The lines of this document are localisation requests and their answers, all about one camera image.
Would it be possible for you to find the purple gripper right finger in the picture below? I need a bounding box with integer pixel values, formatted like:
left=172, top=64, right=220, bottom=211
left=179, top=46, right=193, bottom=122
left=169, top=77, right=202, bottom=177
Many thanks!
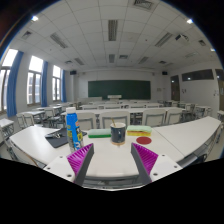
left=131, top=143, right=158, bottom=185

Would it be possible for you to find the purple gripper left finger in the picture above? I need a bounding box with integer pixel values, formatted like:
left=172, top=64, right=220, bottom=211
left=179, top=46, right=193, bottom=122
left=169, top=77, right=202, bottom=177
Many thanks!
left=67, top=143, right=94, bottom=186

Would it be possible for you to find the red round coaster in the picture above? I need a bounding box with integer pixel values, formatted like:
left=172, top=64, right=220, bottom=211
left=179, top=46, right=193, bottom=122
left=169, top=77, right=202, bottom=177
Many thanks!
left=136, top=136, right=152, bottom=145

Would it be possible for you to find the blue plastic bottle white cap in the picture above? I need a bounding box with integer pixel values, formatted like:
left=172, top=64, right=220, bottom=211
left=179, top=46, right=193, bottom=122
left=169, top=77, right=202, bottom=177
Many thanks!
left=66, top=107, right=83, bottom=152

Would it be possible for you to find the black mat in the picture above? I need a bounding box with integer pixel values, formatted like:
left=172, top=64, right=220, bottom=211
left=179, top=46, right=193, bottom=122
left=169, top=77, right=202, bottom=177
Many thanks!
left=44, top=128, right=88, bottom=149

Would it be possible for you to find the green and yellow sponge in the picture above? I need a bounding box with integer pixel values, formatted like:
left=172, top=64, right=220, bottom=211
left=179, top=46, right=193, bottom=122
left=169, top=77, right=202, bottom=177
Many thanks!
left=127, top=125, right=152, bottom=136

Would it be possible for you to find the dark ceramic mug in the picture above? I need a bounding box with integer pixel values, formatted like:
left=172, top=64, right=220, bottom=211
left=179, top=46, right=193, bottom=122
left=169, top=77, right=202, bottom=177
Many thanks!
left=110, top=122, right=126, bottom=145

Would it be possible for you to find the white chair left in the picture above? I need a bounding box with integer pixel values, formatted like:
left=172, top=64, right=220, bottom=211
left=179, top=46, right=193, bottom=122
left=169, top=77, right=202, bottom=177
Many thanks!
left=77, top=112, right=97, bottom=130

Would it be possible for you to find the white chair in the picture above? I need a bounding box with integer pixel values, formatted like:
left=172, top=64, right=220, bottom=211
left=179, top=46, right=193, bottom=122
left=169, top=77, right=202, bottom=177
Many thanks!
left=99, top=110, right=130, bottom=129
left=77, top=112, right=97, bottom=130
left=142, top=108, right=166, bottom=127

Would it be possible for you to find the white chair right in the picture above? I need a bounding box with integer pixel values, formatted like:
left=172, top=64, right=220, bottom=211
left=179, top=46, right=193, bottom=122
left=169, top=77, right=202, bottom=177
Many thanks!
left=142, top=108, right=166, bottom=127

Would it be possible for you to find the white chair centre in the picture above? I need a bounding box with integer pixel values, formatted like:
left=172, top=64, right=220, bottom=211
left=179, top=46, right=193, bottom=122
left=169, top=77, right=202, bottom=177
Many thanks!
left=99, top=110, right=130, bottom=129

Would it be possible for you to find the green chalkboard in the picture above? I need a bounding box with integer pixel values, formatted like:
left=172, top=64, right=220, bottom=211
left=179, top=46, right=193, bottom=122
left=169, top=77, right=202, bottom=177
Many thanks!
left=88, top=80, right=151, bottom=99

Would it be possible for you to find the blue curtain left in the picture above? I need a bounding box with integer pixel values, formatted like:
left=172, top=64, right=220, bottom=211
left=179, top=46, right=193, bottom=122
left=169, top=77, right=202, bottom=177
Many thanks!
left=6, top=51, right=23, bottom=117

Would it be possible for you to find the blue curtain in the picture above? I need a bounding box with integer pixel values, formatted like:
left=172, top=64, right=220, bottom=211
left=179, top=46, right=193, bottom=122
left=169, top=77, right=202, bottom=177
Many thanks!
left=6, top=51, right=23, bottom=117
left=41, top=61, right=48, bottom=107

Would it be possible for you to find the blue curtain middle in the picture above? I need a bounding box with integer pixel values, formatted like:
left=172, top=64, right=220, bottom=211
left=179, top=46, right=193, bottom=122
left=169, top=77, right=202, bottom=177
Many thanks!
left=41, top=61, right=48, bottom=107

